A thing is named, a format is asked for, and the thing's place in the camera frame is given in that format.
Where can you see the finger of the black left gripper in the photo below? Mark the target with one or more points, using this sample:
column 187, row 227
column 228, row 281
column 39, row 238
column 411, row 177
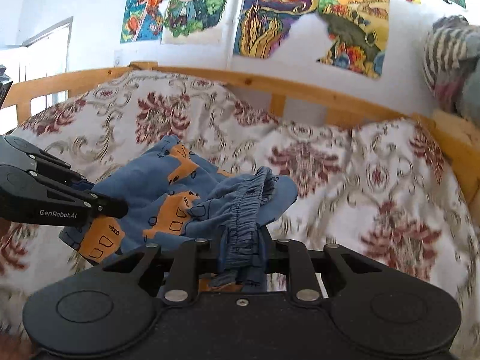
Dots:
column 69, row 195
column 53, row 169

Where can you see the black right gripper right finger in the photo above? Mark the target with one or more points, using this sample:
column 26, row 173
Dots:
column 291, row 267

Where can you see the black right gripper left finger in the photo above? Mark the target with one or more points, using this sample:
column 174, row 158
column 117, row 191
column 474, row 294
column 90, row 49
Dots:
column 183, row 267

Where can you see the blue orange printed pants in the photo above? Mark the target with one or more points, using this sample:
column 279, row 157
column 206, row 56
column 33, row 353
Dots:
column 174, row 196

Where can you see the white floral bedspread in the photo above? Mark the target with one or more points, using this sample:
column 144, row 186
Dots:
column 402, row 191

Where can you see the cartoon girl poster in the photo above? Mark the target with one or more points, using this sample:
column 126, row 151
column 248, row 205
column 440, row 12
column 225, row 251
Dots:
column 143, row 20

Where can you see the blond child cartoon poster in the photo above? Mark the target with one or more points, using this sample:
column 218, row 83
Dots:
column 197, row 22

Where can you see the grey blue cloth pile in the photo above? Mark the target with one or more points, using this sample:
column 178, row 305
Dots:
column 467, row 104

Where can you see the swirly blue yellow poster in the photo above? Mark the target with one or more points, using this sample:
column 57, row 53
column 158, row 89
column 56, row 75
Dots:
column 264, row 24

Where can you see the striped grey white cloth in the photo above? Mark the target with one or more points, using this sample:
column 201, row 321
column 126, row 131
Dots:
column 451, row 53

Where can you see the yellow landscape poster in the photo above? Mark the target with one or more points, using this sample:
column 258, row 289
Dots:
column 359, row 32

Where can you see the wooden bed frame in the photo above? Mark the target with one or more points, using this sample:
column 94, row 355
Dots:
column 454, row 135

